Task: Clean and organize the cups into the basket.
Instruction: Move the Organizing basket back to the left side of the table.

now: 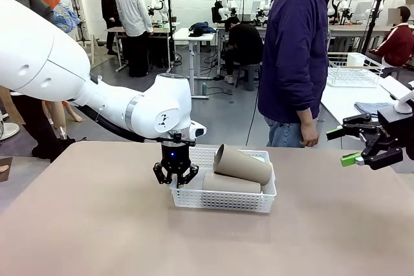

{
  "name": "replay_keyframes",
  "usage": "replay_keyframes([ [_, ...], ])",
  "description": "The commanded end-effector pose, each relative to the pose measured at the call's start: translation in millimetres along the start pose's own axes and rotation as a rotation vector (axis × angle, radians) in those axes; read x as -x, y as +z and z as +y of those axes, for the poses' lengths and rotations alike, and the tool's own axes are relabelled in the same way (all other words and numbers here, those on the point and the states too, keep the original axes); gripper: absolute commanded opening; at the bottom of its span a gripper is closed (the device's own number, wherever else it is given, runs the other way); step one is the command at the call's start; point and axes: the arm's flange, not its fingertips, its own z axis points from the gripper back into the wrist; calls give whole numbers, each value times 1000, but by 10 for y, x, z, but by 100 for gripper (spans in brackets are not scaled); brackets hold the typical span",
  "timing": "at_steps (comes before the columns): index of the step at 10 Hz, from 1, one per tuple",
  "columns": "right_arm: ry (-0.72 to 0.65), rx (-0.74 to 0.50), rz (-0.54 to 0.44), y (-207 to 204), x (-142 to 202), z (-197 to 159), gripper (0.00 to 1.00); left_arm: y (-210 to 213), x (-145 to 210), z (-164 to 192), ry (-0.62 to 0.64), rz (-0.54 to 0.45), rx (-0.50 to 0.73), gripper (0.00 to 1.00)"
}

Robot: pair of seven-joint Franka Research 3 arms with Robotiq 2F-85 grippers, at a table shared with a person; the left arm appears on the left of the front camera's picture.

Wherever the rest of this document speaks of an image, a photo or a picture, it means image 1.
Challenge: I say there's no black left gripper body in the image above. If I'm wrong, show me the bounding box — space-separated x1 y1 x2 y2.
158 130 197 176

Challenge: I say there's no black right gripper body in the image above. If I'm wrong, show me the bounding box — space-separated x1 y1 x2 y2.
376 103 414 162

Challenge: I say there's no light blue cloth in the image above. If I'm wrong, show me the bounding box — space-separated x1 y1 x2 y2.
353 101 395 116

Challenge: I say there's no brown paper cup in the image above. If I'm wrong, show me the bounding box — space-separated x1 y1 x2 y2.
213 143 274 187
201 171 263 195

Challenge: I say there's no white perforated plastic basket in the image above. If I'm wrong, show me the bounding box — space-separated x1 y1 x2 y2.
169 147 278 214

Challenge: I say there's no person's right forearm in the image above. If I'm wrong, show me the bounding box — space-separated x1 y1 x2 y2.
296 69 328 122

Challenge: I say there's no person's right hand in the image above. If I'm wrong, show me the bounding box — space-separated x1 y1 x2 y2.
300 120 321 149

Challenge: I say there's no white side table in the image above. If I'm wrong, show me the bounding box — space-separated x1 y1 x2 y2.
318 74 414 173

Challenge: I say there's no white cup in rack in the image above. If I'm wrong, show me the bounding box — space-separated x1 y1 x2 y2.
347 52 367 68

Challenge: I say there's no person in red jacket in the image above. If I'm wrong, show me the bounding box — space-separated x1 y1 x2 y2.
368 6 414 67

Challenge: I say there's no person in purple hoodie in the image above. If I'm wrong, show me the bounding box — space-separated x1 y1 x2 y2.
257 0 331 148

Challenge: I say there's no black tripod stand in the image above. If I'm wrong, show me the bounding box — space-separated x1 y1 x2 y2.
360 0 388 56

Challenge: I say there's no grey stool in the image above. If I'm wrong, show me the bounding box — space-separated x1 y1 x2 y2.
235 62 261 92

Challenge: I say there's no white height-adjustable desk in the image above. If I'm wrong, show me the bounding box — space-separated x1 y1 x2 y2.
172 27 217 100

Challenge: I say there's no wood-top desk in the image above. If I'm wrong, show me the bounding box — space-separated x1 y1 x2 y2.
105 21 182 74

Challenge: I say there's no dark clothes pile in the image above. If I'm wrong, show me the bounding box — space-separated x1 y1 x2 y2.
188 21 217 38

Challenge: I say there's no seated person in black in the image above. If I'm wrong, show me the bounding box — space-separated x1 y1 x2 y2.
222 16 265 85

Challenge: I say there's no small wooden step stool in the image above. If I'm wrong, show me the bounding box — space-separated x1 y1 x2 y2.
84 33 96 65

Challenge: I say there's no man in white shirt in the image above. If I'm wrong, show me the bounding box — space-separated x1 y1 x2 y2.
114 0 155 78

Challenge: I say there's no brown board with foot picture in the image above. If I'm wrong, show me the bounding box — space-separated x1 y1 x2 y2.
0 156 14 184

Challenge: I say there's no man in black clothes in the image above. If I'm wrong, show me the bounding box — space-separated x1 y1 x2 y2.
98 0 122 56

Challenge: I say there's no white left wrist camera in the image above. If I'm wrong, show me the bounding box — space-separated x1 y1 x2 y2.
188 120 208 139

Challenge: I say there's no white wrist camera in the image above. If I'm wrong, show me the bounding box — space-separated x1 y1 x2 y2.
378 76 414 115
188 120 208 139

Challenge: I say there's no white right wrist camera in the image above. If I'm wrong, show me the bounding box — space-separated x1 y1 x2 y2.
378 76 414 115

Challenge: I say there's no white wire dish rack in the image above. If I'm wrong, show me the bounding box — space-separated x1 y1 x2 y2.
327 52 386 89

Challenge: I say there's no black floor cable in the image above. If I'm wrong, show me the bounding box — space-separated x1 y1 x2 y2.
245 94 259 146

